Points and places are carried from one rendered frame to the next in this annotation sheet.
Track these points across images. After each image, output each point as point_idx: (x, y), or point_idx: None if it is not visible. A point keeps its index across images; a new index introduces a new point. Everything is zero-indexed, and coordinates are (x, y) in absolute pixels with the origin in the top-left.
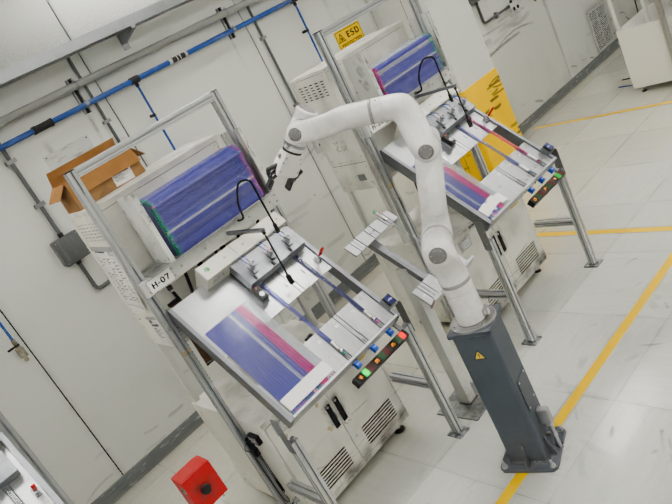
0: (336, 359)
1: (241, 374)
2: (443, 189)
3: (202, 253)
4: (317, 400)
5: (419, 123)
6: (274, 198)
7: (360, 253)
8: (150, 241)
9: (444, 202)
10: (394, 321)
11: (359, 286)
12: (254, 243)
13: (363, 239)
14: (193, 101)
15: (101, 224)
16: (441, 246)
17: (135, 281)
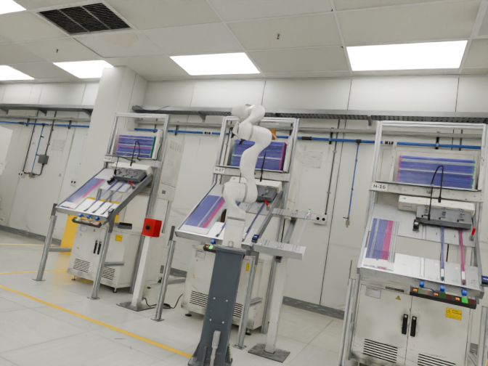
0: (213, 234)
1: (192, 210)
2: (246, 160)
3: (240, 173)
4: (192, 239)
5: (248, 118)
6: (286, 176)
7: (275, 214)
8: (229, 155)
9: (245, 168)
10: (247, 247)
11: (260, 226)
12: (256, 184)
13: (285, 212)
14: (285, 118)
15: (220, 139)
16: (225, 184)
17: (214, 165)
